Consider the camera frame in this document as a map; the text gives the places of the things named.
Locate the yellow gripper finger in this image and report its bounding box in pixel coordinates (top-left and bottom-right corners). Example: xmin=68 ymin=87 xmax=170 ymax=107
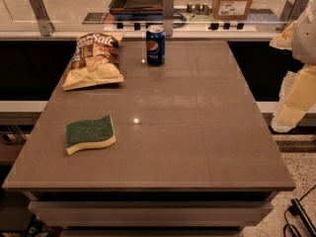
xmin=271 ymin=64 xmax=316 ymax=132
xmin=270 ymin=21 xmax=296 ymax=50

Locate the brown chip bag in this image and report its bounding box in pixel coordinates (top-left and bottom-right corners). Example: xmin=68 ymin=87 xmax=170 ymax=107
xmin=62 ymin=33 xmax=123 ymax=91

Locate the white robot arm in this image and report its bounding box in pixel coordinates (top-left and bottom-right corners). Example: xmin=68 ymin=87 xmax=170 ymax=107
xmin=270 ymin=0 xmax=316 ymax=132

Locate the cardboard box with label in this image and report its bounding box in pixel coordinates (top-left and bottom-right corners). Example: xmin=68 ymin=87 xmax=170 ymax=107
xmin=211 ymin=0 xmax=253 ymax=20

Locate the blue Pepsi can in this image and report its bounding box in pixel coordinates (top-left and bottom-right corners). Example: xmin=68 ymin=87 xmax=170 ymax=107
xmin=146 ymin=25 xmax=166 ymax=66

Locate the green yellow sponge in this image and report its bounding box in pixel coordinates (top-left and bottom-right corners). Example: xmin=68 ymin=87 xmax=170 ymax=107
xmin=65 ymin=116 xmax=117 ymax=155

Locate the right metal glass bracket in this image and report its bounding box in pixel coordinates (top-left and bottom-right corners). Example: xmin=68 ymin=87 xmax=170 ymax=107
xmin=279 ymin=0 xmax=309 ymax=31

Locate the metal glass bracket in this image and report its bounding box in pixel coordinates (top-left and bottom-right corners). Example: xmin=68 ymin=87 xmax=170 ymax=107
xmin=29 ymin=0 xmax=54 ymax=37
xmin=279 ymin=0 xmax=309 ymax=31
xmin=163 ymin=0 xmax=174 ymax=37

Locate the black cable on floor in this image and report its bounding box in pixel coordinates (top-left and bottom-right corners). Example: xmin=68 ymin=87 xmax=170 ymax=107
xmin=283 ymin=184 xmax=316 ymax=237

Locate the middle metal glass bracket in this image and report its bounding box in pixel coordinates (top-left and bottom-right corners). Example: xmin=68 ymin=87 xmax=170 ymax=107
xmin=163 ymin=0 xmax=174 ymax=37

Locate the left metal glass bracket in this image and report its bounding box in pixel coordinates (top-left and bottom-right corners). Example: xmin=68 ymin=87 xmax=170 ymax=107
xmin=29 ymin=0 xmax=54 ymax=37

